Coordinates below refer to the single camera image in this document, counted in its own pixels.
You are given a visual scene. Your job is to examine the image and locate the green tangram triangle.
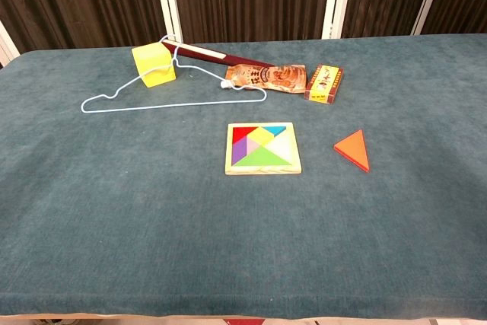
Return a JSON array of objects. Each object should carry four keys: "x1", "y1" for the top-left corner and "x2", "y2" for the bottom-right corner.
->
[{"x1": 232, "y1": 146, "x2": 292, "y2": 167}]

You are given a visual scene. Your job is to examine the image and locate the maroon long flat stick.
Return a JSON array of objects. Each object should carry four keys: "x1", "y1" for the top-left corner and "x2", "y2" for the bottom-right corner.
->
[{"x1": 161, "y1": 38, "x2": 275, "y2": 69}]

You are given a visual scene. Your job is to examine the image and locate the wooden tangram tray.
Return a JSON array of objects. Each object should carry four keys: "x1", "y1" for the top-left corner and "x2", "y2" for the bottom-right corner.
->
[{"x1": 224, "y1": 122, "x2": 303, "y2": 176}]

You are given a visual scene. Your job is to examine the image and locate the orange spouted snack pouch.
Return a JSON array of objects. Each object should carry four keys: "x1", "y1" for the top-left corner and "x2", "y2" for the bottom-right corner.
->
[{"x1": 220, "y1": 63, "x2": 307, "y2": 94}]

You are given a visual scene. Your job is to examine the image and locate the teal velvet tablecloth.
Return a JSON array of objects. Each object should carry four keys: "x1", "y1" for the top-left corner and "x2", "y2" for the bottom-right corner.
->
[{"x1": 0, "y1": 33, "x2": 487, "y2": 320}]

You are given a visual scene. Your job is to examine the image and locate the yellow and red small box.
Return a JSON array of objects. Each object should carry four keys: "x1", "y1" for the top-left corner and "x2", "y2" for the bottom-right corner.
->
[{"x1": 304, "y1": 64, "x2": 345, "y2": 105}]

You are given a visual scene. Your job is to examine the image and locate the orange wooden triangle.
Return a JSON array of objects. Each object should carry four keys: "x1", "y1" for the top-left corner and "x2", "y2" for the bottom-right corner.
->
[{"x1": 333, "y1": 129, "x2": 371, "y2": 174}]

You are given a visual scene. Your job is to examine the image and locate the red tangram triangle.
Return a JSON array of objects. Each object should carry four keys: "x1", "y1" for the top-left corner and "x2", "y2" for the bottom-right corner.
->
[{"x1": 232, "y1": 126, "x2": 259, "y2": 146}]

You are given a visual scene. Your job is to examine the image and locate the yellow tangram piece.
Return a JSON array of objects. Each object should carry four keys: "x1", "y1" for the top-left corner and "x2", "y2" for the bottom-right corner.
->
[{"x1": 249, "y1": 126, "x2": 276, "y2": 147}]

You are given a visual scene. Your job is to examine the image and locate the purple tangram piece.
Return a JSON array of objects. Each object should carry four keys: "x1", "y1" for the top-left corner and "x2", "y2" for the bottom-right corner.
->
[{"x1": 232, "y1": 138, "x2": 250, "y2": 164}]

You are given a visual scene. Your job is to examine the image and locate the yellow cube block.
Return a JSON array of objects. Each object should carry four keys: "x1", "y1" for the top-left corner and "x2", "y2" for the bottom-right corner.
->
[{"x1": 131, "y1": 42, "x2": 177, "y2": 88}]

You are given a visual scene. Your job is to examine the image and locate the white wire clothes hanger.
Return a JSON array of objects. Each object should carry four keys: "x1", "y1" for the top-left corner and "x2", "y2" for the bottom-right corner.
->
[{"x1": 80, "y1": 34, "x2": 267, "y2": 114}]

